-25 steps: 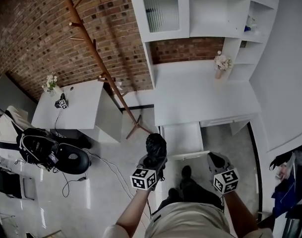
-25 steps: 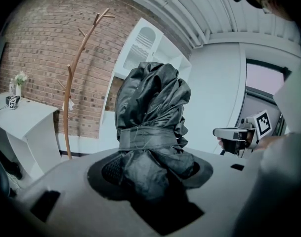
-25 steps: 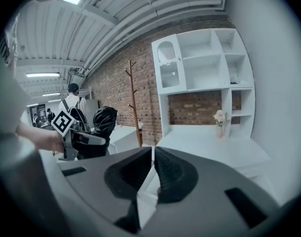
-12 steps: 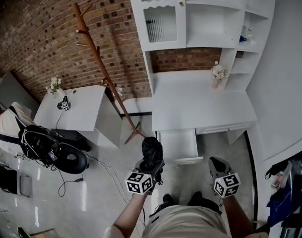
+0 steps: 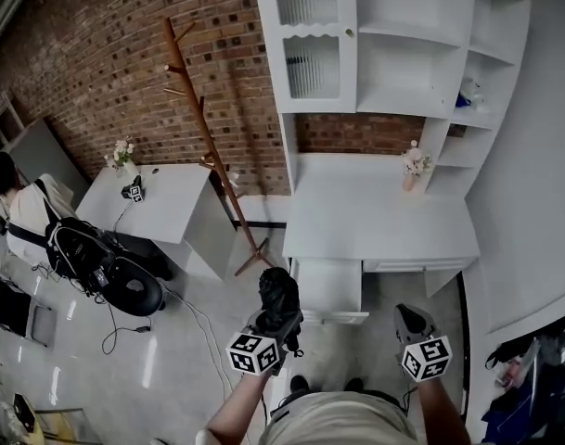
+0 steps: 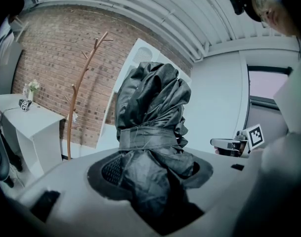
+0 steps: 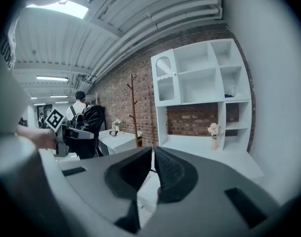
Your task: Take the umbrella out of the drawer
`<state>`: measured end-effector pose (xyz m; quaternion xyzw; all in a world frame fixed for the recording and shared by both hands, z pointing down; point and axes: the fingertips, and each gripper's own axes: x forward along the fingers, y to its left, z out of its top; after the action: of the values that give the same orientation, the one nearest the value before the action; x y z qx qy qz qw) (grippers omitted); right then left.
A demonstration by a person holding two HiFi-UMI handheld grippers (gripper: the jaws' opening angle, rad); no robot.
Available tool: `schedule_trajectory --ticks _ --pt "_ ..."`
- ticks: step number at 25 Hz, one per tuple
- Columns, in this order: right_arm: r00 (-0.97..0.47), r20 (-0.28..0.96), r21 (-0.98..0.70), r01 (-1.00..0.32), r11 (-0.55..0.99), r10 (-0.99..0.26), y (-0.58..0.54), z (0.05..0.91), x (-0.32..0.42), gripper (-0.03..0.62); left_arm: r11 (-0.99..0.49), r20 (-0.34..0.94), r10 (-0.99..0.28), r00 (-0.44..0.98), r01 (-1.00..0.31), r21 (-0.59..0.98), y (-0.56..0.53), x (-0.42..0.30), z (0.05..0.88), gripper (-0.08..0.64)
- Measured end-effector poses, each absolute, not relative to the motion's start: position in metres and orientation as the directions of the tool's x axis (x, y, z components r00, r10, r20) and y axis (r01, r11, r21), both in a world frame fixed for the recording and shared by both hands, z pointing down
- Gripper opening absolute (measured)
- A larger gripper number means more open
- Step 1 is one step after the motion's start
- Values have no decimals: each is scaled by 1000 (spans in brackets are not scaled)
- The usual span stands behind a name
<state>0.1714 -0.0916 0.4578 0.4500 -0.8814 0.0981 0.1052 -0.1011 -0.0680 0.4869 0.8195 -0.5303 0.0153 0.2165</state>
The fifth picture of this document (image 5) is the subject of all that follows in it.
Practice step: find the grey metal cabinet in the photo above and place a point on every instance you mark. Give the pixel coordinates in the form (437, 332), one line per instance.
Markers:
(45, 156)

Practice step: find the person's right forearm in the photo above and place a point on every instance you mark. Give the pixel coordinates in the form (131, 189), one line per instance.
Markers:
(442, 410)

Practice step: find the person's left black shoe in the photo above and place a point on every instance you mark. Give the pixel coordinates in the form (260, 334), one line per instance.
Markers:
(299, 384)

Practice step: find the grey flat case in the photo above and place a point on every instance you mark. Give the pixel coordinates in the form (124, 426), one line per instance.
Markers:
(42, 326)

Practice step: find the white vase with white flowers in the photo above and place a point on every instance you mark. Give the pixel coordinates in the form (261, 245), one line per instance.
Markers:
(122, 156)

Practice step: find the white desk drawer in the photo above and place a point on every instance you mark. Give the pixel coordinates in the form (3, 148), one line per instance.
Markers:
(328, 285)
(412, 264)

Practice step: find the white cabinet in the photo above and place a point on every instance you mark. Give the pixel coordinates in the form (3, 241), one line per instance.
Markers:
(147, 207)

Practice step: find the blue and white shelf ornament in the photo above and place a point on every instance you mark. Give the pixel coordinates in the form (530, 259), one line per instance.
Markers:
(469, 94)

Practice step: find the black shoulder bag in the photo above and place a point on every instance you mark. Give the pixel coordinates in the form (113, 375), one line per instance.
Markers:
(507, 354)

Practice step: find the person's left forearm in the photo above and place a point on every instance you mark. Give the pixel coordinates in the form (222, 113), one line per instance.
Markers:
(238, 406)

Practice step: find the black box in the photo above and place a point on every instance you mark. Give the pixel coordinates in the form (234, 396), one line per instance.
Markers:
(6, 304)

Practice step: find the person's light shirt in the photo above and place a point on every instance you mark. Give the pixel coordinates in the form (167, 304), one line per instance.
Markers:
(337, 420)

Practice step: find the white desk with hutch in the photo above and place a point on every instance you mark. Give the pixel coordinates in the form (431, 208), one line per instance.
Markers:
(370, 220)

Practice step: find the yellow frame object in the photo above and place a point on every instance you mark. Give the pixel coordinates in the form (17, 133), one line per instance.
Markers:
(29, 417)

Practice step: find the wooden coat rack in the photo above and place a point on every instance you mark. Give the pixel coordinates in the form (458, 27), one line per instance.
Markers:
(203, 123)

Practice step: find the person's right black shoe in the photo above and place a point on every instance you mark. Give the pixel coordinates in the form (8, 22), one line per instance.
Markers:
(354, 384)

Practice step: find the white glass cabinet door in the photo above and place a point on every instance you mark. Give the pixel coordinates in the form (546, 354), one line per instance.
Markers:
(310, 40)

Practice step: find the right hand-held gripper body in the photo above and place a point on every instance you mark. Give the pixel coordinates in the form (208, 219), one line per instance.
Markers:
(426, 357)

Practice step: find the black cloth item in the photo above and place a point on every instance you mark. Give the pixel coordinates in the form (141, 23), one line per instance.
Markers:
(278, 295)

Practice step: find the black round cushion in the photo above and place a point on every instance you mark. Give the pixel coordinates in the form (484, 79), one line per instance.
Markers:
(133, 290)

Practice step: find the black power adapter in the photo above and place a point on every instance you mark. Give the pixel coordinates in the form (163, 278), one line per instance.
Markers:
(144, 329)

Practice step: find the closed white desk drawer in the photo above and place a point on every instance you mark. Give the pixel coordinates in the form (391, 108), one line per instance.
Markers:
(412, 264)

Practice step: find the idle black gripper device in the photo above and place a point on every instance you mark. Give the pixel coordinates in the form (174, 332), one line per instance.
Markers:
(133, 190)

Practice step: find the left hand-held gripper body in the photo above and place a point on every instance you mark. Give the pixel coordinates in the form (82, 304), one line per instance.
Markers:
(252, 352)

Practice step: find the pink vase with flowers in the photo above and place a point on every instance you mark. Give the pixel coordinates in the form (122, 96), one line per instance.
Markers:
(414, 165)

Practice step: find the blue cloth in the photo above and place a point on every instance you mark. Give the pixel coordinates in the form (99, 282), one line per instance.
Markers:
(518, 406)

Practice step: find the person's black shoe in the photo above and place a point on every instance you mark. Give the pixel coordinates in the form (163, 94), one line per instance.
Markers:
(354, 384)
(299, 384)

